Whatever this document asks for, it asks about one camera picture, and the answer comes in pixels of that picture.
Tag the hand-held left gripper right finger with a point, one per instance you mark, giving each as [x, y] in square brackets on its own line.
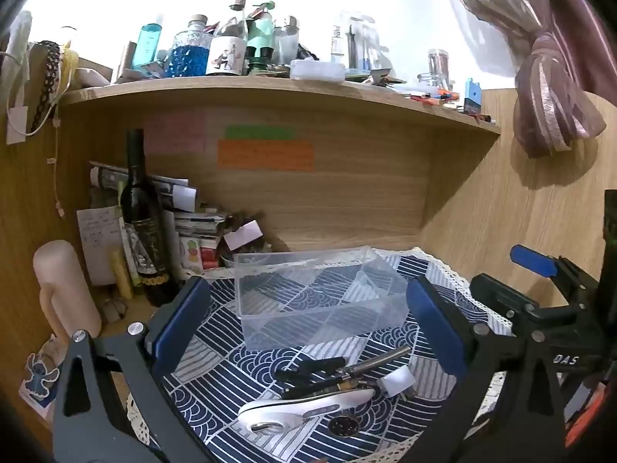
[437, 328]

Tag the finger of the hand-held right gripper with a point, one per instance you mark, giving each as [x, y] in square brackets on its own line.
[501, 294]
[532, 258]

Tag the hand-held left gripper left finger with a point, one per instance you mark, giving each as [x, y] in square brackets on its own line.
[179, 324]

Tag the black and silver pen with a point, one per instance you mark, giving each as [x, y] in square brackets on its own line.
[356, 369]

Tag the clear plastic box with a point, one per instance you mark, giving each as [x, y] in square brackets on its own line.
[318, 294]

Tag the white hair trimmer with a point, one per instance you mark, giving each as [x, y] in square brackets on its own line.
[299, 412]

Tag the blue patterned table cloth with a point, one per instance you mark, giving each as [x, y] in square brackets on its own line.
[231, 347]

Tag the small white plastic piece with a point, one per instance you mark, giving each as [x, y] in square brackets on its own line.
[397, 381]

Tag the yellow stick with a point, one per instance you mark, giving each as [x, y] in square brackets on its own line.
[121, 272]

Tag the stack of small boxes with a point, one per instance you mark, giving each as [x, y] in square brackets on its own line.
[197, 241]

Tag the dark wine bottle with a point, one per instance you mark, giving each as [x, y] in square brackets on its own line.
[144, 241]

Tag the white and purple tag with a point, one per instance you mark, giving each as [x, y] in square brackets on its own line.
[243, 236]

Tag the white handwritten note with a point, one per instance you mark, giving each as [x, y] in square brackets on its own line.
[99, 241]

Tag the round metal trimmer head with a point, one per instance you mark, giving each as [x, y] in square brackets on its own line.
[343, 426]

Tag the rolled printed paper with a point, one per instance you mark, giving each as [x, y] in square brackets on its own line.
[166, 188]

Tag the blue cartoon sticker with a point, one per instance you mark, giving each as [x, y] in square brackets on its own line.
[41, 376]

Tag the mauve curtain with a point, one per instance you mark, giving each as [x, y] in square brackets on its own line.
[544, 72]

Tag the orange sticky note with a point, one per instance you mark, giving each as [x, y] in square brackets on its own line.
[265, 156]

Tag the pink sticky note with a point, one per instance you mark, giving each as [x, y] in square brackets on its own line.
[174, 132]

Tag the green sticky note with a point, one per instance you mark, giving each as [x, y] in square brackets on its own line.
[258, 132]

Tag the glass jar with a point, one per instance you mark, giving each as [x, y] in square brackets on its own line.
[438, 67]

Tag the wooden shelf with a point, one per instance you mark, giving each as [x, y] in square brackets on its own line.
[270, 91]

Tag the glass bottle with blue beads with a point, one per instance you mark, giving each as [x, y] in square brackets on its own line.
[188, 53]

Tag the teal plastic bottle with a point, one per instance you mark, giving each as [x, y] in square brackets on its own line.
[147, 46]

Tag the clear plastic container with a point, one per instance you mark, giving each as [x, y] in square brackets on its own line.
[317, 70]

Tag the clear bottle with illustrated label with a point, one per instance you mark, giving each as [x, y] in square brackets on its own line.
[229, 43]

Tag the slim clear bottle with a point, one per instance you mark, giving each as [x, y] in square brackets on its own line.
[338, 46]

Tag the green spray bottle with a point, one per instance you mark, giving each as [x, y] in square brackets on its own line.
[260, 33]

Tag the small frosted bottle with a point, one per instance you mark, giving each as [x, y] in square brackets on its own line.
[287, 41]

